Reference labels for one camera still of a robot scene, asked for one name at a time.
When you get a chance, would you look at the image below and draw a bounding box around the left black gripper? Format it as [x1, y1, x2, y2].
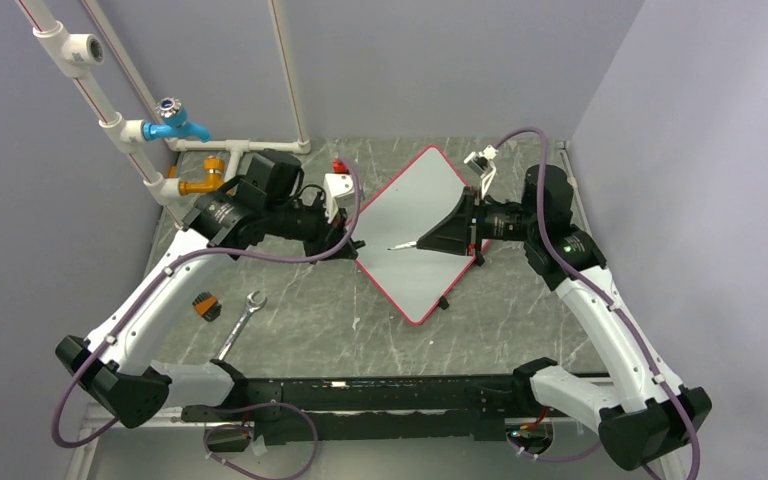
[266, 191, 358, 265]

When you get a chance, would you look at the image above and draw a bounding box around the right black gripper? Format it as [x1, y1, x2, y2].
[418, 186, 541, 256]

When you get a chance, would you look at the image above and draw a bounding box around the black whiteboard marker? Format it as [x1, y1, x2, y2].
[387, 241, 417, 251]

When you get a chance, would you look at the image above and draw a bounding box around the pink-framed whiteboard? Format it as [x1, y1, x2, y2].
[353, 145, 474, 325]

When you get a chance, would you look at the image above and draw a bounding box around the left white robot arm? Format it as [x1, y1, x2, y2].
[55, 150, 363, 428]

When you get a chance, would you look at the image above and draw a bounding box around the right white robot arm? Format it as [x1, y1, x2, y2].
[416, 165, 712, 472]

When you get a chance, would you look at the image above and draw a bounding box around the silver wrench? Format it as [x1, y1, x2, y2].
[214, 290, 268, 361]

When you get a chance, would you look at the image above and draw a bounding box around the orange black brush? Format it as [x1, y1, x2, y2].
[192, 292, 222, 322]

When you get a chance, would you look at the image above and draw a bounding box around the orange faucet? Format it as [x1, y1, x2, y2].
[168, 156, 226, 196]

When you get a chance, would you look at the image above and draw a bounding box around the blue faucet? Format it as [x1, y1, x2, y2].
[141, 97, 211, 142]

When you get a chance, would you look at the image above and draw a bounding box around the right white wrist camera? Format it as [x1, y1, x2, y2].
[463, 145, 499, 199]

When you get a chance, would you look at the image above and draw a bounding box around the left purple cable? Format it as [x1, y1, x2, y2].
[50, 157, 364, 450]

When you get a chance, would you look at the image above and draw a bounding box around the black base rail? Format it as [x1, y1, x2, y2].
[181, 374, 550, 446]

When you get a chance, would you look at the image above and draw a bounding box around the white pvc pipe frame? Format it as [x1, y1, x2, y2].
[16, 0, 311, 222]

